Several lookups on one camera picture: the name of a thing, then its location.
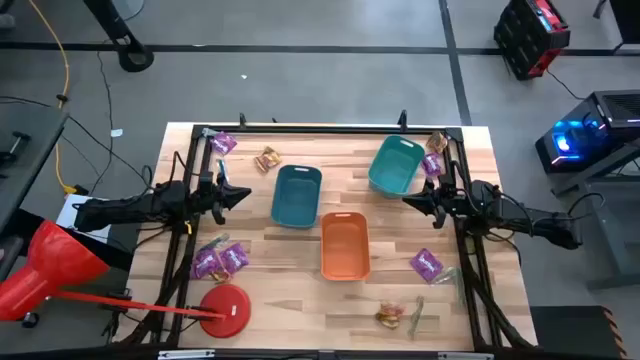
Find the black mat with hazard stripes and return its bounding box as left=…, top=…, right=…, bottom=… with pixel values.
left=529, top=304, right=629, bottom=360

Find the yellow cable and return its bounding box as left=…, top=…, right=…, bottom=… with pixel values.
left=27, top=0, right=79, bottom=195

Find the black stand with round base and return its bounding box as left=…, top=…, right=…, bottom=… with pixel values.
left=82, top=0, right=155, bottom=73

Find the dark blue plastic bin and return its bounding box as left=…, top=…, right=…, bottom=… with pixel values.
left=270, top=164, right=324, bottom=231

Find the black side table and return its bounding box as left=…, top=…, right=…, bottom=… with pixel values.
left=0, top=104, right=70, bottom=236

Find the grey metal stand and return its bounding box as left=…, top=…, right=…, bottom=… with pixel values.
left=549, top=144, right=640, bottom=291

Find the black clamp handle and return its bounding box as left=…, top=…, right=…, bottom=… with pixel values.
left=0, top=130, right=32, bottom=166

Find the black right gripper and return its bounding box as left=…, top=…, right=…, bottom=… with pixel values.
left=402, top=178, right=460, bottom=230

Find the red and black toolbox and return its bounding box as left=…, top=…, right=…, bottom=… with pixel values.
left=493, top=0, right=572, bottom=81

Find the black aluminium table frame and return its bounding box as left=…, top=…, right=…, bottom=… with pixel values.
left=117, top=110, right=539, bottom=354

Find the orange plastic bin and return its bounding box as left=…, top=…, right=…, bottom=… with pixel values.
left=320, top=211, right=372, bottom=282

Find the red desk lamp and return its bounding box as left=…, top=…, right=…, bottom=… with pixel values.
left=0, top=219, right=253, bottom=340

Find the black floor cable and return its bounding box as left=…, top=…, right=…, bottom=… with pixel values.
left=0, top=39, right=151, bottom=196

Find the white paper sheet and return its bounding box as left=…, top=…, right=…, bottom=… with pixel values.
left=54, top=193, right=112, bottom=245

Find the teal plastic bin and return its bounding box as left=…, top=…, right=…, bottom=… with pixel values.
left=367, top=134, right=427, bottom=199

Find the black computer with blue light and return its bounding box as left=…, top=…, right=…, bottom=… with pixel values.
left=534, top=89, right=640, bottom=175

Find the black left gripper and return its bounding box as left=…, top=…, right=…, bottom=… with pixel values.
left=198, top=168, right=253, bottom=226

